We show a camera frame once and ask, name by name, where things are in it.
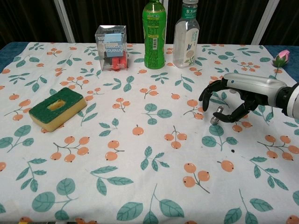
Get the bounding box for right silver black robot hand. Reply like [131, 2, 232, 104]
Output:
[199, 72, 287, 124]

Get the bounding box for pink artificial rose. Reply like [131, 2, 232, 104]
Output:
[272, 49, 290, 79]

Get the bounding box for black pleated curtain panel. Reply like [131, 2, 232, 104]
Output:
[65, 0, 147, 44]
[263, 0, 299, 46]
[0, 0, 68, 51]
[167, 0, 264, 45]

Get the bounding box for clear water bottle white cap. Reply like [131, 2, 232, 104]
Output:
[172, 0, 199, 69]

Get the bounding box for green tea bottle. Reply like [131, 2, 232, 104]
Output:
[142, 0, 167, 70]

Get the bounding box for floral print tablecloth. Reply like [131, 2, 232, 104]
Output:
[0, 42, 299, 224]

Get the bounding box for red blocks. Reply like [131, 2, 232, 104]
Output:
[111, 51, 128, 71]

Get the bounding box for light blue card block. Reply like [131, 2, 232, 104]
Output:
[102, 34, 124, 58]

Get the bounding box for clear plastic box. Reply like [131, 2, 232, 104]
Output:
[94, 25, 128, 71]

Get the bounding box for green yellow scouring sponge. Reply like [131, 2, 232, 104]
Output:
[28, 88, 87, 133]

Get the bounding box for silver aluminium frame post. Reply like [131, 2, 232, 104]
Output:
[251, 0, 278, 45]
[164, 0, 170, 44]
[52, 0, 77, 43]

